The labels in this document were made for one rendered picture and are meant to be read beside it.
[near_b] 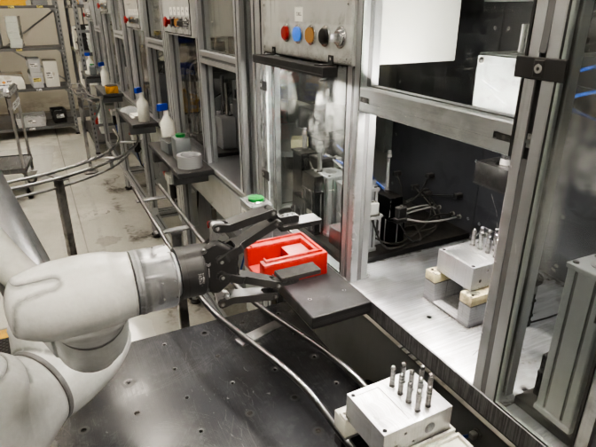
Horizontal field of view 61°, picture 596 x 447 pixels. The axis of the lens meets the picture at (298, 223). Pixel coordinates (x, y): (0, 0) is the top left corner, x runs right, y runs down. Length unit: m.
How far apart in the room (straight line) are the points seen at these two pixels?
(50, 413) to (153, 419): 0.25
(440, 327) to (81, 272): 0.65
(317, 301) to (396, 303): 0.16
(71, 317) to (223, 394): 0.59
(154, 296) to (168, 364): 0.62
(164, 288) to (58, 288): 0.13
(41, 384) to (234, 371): 0.46
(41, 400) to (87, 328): 0.30
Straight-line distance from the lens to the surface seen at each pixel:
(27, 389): 0.97
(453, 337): 1.00
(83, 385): 1.04
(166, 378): 1.27
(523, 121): 0.72
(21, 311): 0.69
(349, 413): 0.84
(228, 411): 1.16
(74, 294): 0.68
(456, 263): 1.03
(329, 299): 1.08
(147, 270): 0.69
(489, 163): 1.02
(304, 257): 1.12
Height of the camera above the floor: 1.47
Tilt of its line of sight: 23 degrees down
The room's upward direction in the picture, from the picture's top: straight up
